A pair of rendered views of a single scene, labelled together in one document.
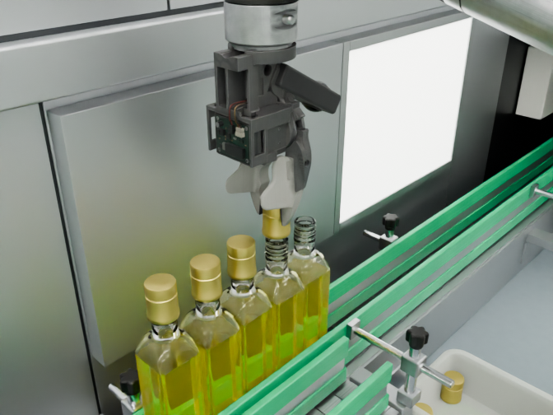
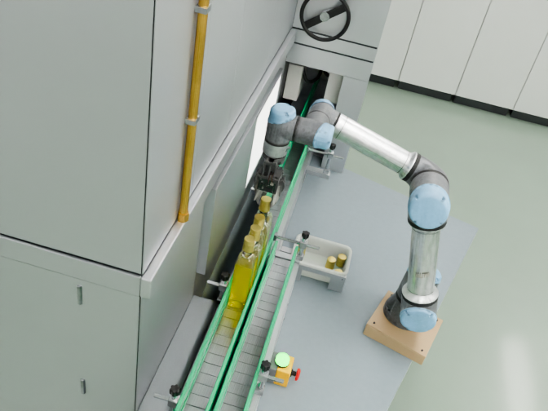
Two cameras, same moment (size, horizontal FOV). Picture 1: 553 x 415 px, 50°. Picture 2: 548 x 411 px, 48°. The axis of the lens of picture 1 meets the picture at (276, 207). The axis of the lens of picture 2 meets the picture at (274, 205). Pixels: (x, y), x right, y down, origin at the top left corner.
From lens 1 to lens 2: 143 cm
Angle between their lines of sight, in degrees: 33
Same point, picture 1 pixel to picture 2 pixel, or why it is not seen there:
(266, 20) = (284, 150)
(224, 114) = (265, 178)
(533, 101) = (292, 91)
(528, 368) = (321, 233)
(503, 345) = (308, 226)
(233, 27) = (271, 152)
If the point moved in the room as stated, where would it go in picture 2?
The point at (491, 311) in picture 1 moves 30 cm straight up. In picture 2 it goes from (298, 210) to (311, 153)
